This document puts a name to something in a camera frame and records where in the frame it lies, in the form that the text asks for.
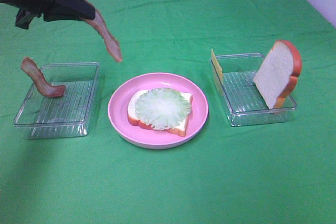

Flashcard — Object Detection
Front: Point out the bacon strip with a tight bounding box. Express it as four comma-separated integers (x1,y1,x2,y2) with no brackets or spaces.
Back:
81,0,123,62
20,57,66,98

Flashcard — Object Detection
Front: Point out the green lettuce leaf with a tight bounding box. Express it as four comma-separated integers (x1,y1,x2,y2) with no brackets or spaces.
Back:
134,87,193,131

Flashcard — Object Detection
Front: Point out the bread slice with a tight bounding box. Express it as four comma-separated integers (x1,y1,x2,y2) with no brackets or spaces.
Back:
127,89,194,137
253,40,302,109

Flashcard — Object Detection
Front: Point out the clear left plastic tray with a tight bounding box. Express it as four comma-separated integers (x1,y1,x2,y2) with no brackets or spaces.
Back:
13,62,99,139

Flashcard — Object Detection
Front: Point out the clear plastic tray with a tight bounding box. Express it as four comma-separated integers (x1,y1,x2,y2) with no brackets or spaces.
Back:
210,52,297,126
13,62,99,139

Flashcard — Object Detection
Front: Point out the pink round plate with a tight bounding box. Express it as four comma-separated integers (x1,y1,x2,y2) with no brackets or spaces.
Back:
108,72,208,150

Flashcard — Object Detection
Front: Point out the yellow cheese slice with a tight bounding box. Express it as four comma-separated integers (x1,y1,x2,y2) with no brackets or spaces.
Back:
211,48,223,83

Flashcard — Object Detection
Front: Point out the clear right plastic tray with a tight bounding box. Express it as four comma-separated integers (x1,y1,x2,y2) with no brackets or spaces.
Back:
210,52,297,126

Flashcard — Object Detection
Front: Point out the green tablecloth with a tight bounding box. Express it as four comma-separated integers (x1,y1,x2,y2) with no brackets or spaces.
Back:
1,0,335,223

